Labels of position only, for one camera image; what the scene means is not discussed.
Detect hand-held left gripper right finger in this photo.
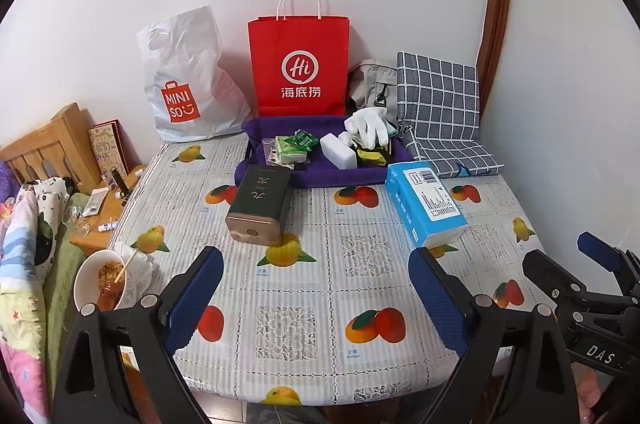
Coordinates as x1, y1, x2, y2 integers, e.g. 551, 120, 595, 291
407, 247, 581, 424

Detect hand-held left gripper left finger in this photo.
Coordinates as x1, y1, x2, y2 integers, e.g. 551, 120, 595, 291
50, 245, 225, 424

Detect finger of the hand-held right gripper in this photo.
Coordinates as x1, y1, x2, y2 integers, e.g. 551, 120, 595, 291
521, 250, 586, 305
576, 231, 640, 299

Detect blue tissue pack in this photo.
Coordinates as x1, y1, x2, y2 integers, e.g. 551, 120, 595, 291
385, 161, 471, 249

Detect purple fabric tray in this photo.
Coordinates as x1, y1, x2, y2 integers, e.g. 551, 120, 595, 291
234, 114, 416, 189

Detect light green tissue pack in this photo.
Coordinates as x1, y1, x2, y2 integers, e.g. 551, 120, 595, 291
275, 136, 308, 167

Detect white foam block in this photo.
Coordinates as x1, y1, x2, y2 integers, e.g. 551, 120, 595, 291
320, 133, 360, 169

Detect pair of white gloves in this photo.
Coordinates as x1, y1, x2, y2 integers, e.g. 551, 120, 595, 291
344, 105, 396, 149

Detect person's right hand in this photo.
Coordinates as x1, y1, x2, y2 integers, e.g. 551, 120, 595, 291
575, 363, 608, 424

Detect crumpled white plastic wrap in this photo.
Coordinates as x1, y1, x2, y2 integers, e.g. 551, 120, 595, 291
115, 241, 161, 299

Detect wooden chopsticks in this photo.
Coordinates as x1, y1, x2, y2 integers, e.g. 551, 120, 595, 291
114, 250, 141, 285

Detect white noodle bowl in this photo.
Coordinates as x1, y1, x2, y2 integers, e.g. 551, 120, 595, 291
73, 249, 132, 312

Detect fruit print tablecloth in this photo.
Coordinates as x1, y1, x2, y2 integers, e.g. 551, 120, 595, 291
112, 136, 548, 405

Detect dark green tin box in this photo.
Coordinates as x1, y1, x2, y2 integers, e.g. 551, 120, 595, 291
225, 164, 293, 247

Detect wooden nightstand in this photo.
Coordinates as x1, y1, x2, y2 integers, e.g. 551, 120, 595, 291
69, 164, 148, 255

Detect green blanket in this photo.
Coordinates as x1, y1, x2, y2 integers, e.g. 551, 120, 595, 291
42, 191, 86, 355

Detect clear drinking glass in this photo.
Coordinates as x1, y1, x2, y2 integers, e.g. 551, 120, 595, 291
62, 204, 91, 237

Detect folded grey checked cloth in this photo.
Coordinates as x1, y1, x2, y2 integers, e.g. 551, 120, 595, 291
400, 129, 502, 179

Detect patterned hardcover book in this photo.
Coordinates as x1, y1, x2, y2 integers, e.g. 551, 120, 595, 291
89, 119, 130, 177

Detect colourful cartoon quilt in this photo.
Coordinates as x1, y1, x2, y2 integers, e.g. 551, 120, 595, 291
0, 189, 51, 415

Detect white black spotted cloth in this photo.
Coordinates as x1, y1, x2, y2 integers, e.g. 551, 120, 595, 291
22, 176, 76, 275

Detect wooden headboard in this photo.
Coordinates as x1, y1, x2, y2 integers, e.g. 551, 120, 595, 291
0, 102, 103, 195

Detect grey checked cushion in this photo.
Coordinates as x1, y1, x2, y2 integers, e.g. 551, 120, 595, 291
395, 51, 481, 145

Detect grey backpack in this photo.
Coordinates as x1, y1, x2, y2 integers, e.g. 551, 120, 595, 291
346, 58, 399, 115

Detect white plastic shopping bag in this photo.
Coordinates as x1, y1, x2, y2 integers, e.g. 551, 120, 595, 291
136, 5, 253, 143

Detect red paper shopping bag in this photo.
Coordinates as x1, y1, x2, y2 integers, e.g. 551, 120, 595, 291
247, 0, 351, 119

